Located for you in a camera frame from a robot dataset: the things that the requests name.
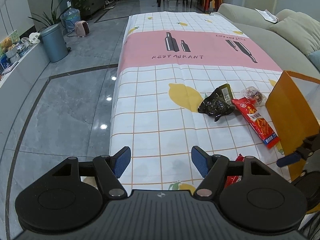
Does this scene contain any white low cabinet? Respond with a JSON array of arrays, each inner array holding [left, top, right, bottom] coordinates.
[[0, 42, 50, 88]]

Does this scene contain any checked lemon print tablecloth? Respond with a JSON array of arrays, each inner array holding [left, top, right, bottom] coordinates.
[[109, 11, 293, 195]]

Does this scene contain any long red snack packet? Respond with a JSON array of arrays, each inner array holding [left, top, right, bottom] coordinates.
[[231, 97, 280, 150]]

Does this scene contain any dark green snack packet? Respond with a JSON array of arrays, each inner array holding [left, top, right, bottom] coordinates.
[[197, 83, 237, 122]]

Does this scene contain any light blue cushion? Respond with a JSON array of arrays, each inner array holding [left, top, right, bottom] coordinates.
[[308, 50, 320, 67]]

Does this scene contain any crinkled red snack packet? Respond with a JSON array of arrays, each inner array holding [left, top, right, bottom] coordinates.
[[224, 154, 244, 189]]

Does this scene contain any brown teddy bear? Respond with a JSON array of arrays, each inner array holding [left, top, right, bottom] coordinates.
[[1, 37, 16, 53]]

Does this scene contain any long-leaf potted plant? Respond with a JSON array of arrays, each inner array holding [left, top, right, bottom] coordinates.
[[28, 0, 66, 28]]

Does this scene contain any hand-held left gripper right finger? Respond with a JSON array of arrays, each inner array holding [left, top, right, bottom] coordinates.
[[191, 145, 272, 200]]

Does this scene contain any blue-grey trash bin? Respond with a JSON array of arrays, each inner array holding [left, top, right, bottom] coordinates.
[[40, 24, 69, 63]]

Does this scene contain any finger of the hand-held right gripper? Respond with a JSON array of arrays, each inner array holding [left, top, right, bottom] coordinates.
[[276, 134, 320, 168]]

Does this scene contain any grey sofa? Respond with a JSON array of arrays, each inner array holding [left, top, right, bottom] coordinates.
[[217, 3, 320, 80]]

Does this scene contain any pink space heater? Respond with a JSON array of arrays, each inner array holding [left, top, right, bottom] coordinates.
[[75, 21, 91, 38]]

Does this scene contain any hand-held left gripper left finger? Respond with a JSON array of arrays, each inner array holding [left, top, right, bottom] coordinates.
[[50, 146, 132, 199]]

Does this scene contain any water jug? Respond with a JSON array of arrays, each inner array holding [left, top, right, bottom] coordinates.
[[60, 8, 81, 32]]

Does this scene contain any orange paper bag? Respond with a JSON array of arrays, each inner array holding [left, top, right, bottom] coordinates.
[[265, 70, 320, 182]]

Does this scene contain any white paper sheet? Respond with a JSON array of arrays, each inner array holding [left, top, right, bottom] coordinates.
[[254, 8, 279, 24]]

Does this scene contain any beige cushion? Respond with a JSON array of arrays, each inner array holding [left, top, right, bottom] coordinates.
[[270, 16, 320, 56]]

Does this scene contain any small clear brown snack packet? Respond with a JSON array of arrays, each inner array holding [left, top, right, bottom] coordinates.
[[240, 86, 265, 105]]

